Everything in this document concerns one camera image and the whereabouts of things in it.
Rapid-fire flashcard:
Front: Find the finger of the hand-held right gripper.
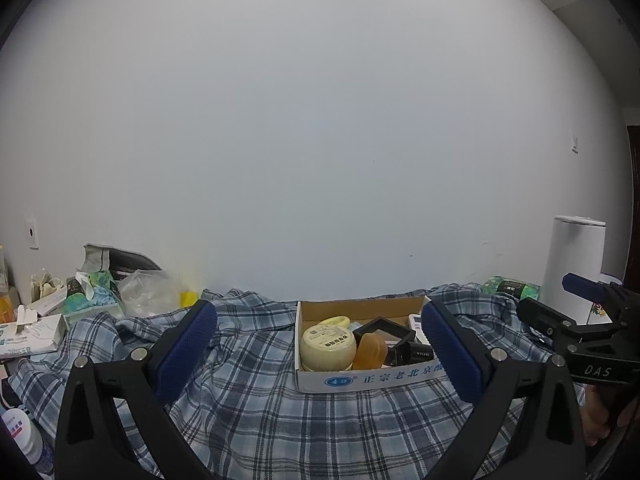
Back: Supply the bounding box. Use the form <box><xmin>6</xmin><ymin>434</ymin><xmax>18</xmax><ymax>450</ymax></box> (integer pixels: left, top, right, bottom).
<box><xmin>561</xmin><ymin>272</ymin><xmax>640</xmax><ymax>328</ymax></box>
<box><xmin>516</xmin><ymin>297</ymin><xmax>617</xmax><ymax>356</ymax></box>

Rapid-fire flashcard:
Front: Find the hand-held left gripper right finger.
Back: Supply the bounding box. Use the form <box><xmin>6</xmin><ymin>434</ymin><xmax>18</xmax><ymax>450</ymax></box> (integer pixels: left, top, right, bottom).
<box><xmin>421</xmin><ymin>299</ymin><xmax>587</xmax><ymax>480</ymax></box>

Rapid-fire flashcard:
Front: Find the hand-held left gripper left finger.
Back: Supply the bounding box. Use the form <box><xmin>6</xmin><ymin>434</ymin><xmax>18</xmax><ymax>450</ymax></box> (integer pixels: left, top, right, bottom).
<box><xmin>54</xmin><ymin>299</ymin><xmax>219</xmax><ymax>480</ymax></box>

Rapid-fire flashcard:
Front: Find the small black box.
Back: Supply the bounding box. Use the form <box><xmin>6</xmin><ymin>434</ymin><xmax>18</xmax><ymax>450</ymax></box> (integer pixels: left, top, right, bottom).
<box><xmin>385</xmin><ymin>341</ymin><xmax>435</xmax><ymax>367</ymax></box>

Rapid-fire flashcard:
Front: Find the white plastic bottle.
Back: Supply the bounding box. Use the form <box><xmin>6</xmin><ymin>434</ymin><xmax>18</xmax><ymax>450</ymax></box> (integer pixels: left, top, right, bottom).
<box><xmin>407</xmin><ymin>312</ymin><xmax>432</xmax><ymax>345</ymax></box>

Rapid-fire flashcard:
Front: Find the black frame box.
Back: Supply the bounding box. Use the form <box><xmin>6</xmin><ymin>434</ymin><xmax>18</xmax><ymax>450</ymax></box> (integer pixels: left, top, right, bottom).
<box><xmin>352</xmin><ymin>316</ymin><xmax>417</xmax><ymax>348</ymax></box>

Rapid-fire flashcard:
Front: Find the cardboard box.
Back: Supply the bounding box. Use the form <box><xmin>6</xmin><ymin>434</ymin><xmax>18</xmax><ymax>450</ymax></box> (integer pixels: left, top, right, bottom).
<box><xmin>294</xmin><ymin>296</ymin><xmax>448</xmax><ymax>395</ymax></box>

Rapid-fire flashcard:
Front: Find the orange soap box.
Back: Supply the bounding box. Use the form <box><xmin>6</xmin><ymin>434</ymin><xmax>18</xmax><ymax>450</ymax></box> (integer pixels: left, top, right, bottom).
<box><xmin>352</xmin><ymin>332</ymin><xmax>390</xmax><ymax>368</ymax></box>

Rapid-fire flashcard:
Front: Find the cream round jar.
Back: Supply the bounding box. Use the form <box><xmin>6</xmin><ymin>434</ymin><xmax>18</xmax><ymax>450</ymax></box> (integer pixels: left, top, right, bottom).
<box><xmin>300</xmin><ymin>324</ymin><xmax>358</xmax><ymax>372</ymax></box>

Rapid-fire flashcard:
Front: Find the person's right hand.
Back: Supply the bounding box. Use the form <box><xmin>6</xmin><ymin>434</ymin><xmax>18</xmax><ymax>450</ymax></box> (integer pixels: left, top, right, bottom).
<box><xmin>584</xmin><ymin>385</ymin><xmax>626</xmax><ymax>446</ymax></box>

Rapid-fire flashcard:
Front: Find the white cylindrical bin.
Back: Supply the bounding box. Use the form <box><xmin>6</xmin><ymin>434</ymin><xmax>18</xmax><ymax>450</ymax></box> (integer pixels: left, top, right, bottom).
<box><xmin>542</xmin><ymin>215</ymin><xmax>623</xmax><ymax>326</ymax></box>

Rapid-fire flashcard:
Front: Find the clear plastic bag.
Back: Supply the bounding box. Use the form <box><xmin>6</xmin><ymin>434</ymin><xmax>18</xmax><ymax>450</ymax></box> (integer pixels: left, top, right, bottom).
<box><xmin>117</xmin><ymin>269</ymin><xmax>183</xmax><ymax>318</ymax></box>

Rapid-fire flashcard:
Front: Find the blue plaid cloth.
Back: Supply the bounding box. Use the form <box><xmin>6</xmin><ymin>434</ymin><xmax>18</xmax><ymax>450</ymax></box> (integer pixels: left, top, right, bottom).
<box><xmin>10</xmin><ymin>285</ymin><xmax>591</xmax><ymax>480</ymax></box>

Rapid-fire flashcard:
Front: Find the grey bag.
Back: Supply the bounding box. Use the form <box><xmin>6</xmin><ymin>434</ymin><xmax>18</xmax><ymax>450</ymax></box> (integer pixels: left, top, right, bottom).
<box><xmin>82</xmin><ymin>243</ymin><xmax>163</xmax><ymax>281</ymax></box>

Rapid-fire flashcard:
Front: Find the beige packet box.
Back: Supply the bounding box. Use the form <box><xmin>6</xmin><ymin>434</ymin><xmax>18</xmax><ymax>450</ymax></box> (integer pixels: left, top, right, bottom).
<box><xmin>30</xmin><ymin>272</ymin><xmax>68</xmax><ymax>311</ymax></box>

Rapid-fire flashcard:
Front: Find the white tissue box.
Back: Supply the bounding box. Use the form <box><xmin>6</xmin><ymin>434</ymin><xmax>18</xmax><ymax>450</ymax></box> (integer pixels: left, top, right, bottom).
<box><xmin>0</xmin><ymin>312</ymin><xmax>68</xmax><ymax>360</ymax></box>

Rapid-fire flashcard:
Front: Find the white bottle red label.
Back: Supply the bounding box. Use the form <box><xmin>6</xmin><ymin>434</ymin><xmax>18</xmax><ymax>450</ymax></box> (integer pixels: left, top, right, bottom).
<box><xmin>0</xmin><ymin>407</ymin><xmax>46</xmax><ymax>466</ymax></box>

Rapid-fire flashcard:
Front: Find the clear bottle orange liquid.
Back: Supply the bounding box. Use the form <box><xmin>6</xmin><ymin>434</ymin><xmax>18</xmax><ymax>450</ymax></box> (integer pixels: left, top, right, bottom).
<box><xmin>0</xmin><ymin>245</ymin><xmax>16</xmax><ymax>326</ymax></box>

